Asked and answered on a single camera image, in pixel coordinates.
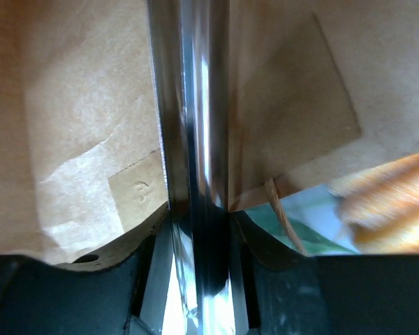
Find brown paper bag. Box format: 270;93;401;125
0;1;419;265

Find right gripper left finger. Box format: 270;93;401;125
0;223;172;335

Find floral leaf print tray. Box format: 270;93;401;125
244;184;357;255

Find metal kitchen tongs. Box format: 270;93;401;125
147;1;237;334

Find ridged orange fake bread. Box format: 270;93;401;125
328;153;419;254

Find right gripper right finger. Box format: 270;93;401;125
230;212;419;334

